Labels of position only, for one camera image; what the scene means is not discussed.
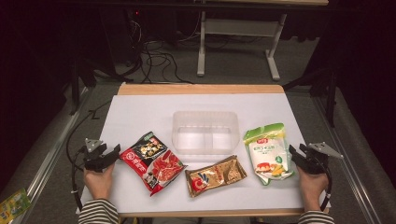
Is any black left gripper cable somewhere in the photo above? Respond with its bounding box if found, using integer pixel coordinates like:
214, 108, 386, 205
65, 136, 87, 213

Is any person's left hand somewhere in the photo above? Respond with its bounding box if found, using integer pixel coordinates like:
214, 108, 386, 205
83, 161, 116, 201

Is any green and white packet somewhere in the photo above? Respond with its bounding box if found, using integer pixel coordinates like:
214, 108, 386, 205
242, 122, 295, 187

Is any white metal desk frame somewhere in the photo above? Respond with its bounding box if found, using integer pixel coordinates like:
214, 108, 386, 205
196, 10, 289, 82

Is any person's right hand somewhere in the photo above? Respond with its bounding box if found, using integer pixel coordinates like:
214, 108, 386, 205
297, 166, 330, 213

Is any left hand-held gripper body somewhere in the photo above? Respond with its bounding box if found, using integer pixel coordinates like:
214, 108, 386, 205
82, 138, 108, 173

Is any green yellow packet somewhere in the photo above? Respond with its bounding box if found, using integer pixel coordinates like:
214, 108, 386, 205
0, 188, 33, 224

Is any clear plastic container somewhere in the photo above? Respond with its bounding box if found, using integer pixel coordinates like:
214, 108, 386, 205
171, 110, 241, 157

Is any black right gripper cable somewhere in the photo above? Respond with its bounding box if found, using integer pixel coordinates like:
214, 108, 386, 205
319, 160, 333, 213

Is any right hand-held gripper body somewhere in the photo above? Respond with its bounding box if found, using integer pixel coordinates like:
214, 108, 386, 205
303, 142, 345, 175

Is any metal floor rail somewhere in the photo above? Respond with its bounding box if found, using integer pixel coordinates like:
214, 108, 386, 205
312, 96, 385, 224
8, 87, 92, 224

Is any red soup base packet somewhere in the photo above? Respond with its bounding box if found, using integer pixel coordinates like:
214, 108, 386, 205
120, 131, 188, 197

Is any black metal stand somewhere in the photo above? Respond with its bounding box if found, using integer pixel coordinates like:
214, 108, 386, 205
68, 57, 98, 117
282, 68, 340, 129

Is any black computer tower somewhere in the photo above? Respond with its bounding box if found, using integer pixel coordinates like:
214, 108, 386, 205
124, 7, 148, 67

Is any gold foil packet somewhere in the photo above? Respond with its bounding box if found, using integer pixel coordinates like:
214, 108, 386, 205
184, 154, 248, 199

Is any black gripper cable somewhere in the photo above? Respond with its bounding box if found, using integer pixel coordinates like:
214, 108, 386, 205
319, 160, 333, 213
65, 136, 87, 213

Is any bundle of black floor cables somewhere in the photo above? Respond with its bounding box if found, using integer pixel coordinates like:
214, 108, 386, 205
120, 18, 195, 86

